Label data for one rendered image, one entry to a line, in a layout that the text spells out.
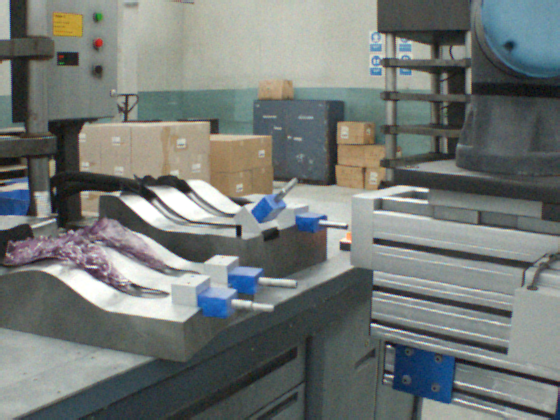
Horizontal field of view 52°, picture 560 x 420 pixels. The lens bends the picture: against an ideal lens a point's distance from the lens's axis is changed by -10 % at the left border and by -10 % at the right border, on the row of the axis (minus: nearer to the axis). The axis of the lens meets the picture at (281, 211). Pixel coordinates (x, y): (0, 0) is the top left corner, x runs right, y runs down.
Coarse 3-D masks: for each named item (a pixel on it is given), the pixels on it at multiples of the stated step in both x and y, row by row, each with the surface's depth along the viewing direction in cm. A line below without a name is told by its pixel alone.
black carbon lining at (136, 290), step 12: (12, 228) 97; (24, 228) 99; (0, 240) 94; (12, 240) 97; (24, 240) 99; (0, 252) 94; (0, 264) 89; (144, 264) 93; (180, 276) 94; (132, 288) 85; (144, 288) 85
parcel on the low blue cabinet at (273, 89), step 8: (264, 80) 847; (272, 80) 839; (280, 80) 832; (288, 80) 843; (264, 88) 846; (272, 88) 838; (280, 88) 833; (288, 88) 843; (264, 96) 850; (272, 96) 841; (280, 96) 834; (288, 96) 846
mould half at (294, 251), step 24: (120, 192) 121; (168, 192) 127; (216, 192) 136; (96, 216) 136; (120, 216) 118; (144, 216) 115; (192, 216) 122; (216, 216) 124; (168, 240) 111; (192, 240) 108; (216, 240) 105; (240, 240) 102; (288, 240) 111; (312, 240) 118; (240, 264) 102; (264, 264) 106; (288, 264) 112; (312, 264) 119
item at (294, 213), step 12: (288, 204) 117; (300, 204) 117; (288, 216) 114; (300, 216) 113; (312, 216) 113; (324, 216) 115; (300, 228) 114; (312, 228) 112; (324, 228) 115; (336, 228) 111
